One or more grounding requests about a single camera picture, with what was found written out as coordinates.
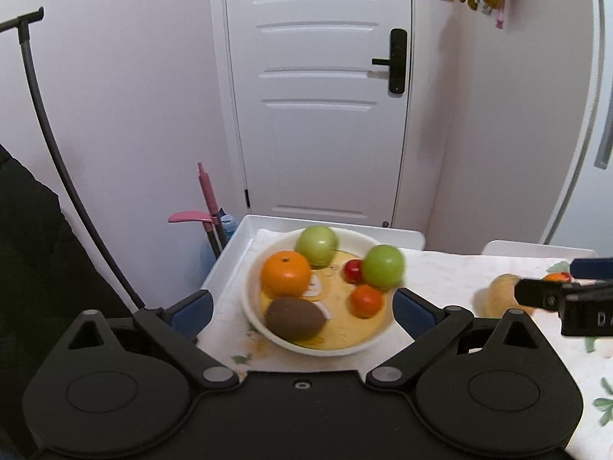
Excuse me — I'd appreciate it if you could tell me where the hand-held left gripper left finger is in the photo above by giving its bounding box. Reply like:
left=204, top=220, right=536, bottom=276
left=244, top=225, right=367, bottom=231
left=61, top=289, right=240, bottom=392

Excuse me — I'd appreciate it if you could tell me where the duck print plate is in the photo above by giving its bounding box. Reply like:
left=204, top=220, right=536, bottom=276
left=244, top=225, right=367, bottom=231
left=241, top=227, right=409, bottom=358

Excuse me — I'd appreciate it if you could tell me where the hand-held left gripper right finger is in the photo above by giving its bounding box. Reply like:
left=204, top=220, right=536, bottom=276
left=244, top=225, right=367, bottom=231
left=366, top=287, right=547, bottom=392

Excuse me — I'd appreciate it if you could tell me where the small orange tomato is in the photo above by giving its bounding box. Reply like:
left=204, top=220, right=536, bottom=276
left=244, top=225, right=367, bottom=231
left=348, top=284, right=385, bottom=319

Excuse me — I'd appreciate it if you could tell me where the bright green apple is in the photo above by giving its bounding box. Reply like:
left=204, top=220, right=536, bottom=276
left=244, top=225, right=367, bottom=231
left=361, top=244, right=406, bottom=290

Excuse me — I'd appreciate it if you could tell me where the dark curved pole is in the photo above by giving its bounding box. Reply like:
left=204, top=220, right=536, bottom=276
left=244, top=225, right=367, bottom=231
left=0, top=7, right=147, bottom=311

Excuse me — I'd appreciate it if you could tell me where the small red cherry tomato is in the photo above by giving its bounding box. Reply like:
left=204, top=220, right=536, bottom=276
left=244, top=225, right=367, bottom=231
left=342, top=259, right=365, bottom=284

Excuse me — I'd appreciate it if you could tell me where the blue plastic bottle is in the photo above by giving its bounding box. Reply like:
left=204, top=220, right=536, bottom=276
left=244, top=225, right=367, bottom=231
left=198, top=208, right=239, bottom=270

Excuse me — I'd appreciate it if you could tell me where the white panel door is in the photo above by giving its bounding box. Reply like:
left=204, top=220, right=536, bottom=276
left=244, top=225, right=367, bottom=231
left=208, top=0, right=415, bottom=229

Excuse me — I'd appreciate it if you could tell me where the yellow red apple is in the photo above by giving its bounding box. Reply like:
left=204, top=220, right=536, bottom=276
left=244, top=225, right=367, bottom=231
left=487, top=273, right=533, bottom=318

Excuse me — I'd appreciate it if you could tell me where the white rimmed table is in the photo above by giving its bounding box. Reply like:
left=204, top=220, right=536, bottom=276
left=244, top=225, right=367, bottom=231
left=195, top=214, right=613, bottom=346

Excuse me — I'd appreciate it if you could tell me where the large orange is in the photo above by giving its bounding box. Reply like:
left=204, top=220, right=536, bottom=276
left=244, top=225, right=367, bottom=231
left=261, top=250, right=312, bottom=298

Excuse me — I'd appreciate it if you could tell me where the white sliding door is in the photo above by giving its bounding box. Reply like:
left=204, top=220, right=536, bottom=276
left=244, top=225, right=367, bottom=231
left=539, top=0, right=613, bottom=250

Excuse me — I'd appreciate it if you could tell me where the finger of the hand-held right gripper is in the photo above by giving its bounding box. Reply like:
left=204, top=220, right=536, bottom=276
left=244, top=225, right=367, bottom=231
left=569, top=257, right=613, bottom=281
left=514, top=277, right=572, bottom=312

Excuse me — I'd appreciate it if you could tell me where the brown kiwi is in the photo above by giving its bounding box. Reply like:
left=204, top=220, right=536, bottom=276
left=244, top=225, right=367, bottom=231
left=265, top=296, right=327, bottom=339

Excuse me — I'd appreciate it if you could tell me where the black door lock handle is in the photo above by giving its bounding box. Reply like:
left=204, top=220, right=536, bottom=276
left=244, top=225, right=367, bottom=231
left=372, top=28, right=409, bottom=95

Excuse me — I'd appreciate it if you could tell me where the dark cloth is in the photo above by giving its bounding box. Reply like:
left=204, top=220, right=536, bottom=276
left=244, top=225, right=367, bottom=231
left=0, top=144, right=139, bottom=460

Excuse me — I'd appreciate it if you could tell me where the white tray table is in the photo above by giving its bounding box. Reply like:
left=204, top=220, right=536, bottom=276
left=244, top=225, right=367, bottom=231
left=196, top=227, right=613, bottom=460

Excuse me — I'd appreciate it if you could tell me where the grey recessed door handle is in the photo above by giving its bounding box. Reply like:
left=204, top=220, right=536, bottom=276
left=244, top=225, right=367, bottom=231
left=595, top=103, right=613, bottom=170

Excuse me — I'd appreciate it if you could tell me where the pink plastic tool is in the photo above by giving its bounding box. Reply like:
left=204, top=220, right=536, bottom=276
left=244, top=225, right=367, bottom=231
left=167, top=162, right=227, bottom=258

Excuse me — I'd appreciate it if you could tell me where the pale green apple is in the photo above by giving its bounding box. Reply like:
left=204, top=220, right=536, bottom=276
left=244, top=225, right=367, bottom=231
left=294, top=225, right=339, bottom=268

